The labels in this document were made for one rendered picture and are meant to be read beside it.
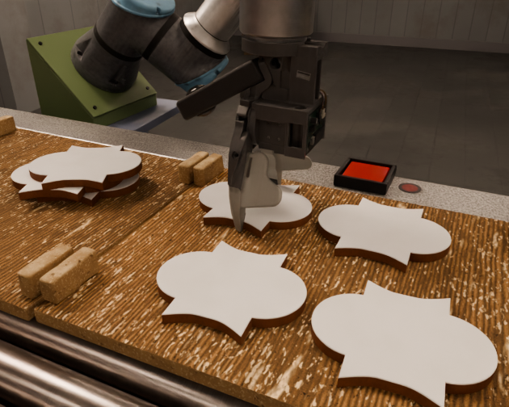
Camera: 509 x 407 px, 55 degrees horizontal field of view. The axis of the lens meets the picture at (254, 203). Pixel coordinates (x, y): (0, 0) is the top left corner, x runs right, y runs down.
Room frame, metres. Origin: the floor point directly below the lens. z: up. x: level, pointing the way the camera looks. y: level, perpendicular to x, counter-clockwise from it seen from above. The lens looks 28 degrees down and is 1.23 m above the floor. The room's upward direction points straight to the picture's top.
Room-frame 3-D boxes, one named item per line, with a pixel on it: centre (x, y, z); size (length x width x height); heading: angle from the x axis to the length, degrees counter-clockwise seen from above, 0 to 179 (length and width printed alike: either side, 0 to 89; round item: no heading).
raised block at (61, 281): (0.37, 0.17, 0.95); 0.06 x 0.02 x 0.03; 156
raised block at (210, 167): (0.62, 0.06, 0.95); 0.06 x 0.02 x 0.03; 156
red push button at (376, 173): (0.65, -0.16, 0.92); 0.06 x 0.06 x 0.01; 65
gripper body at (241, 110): (0.52, -0.03, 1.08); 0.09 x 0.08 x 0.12; 66
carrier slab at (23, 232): (0.59, 0.32, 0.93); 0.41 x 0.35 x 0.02; 65
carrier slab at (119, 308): (0.41, -0.06, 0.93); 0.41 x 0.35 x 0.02; 66
